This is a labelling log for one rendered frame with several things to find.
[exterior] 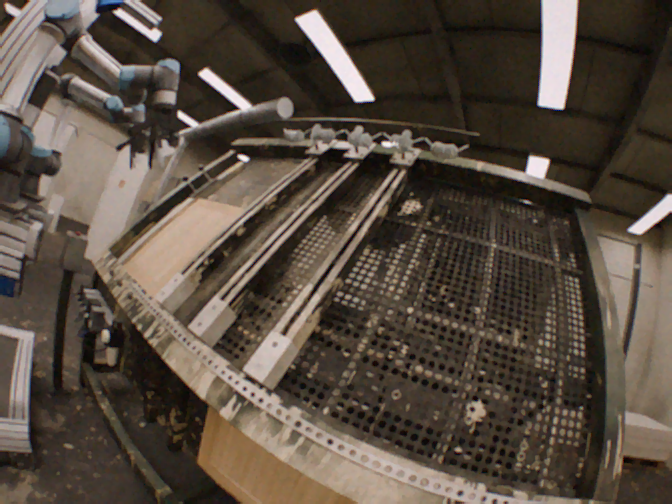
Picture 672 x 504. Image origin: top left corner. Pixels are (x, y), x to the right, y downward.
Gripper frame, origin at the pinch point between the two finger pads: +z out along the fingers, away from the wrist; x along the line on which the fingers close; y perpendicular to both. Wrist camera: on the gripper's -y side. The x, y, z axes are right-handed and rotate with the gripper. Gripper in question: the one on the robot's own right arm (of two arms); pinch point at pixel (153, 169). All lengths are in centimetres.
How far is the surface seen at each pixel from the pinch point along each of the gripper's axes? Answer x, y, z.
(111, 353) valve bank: 5, -26, 60
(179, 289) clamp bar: -4.2, 4.3, 39.9
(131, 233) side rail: 74, 3, 33
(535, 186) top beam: -101, 105, -6
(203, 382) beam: -37, -6, 51
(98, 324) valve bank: 18, -27, 54
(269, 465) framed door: -49, 2, 90
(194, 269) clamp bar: -3.5, 11.3, 34.5
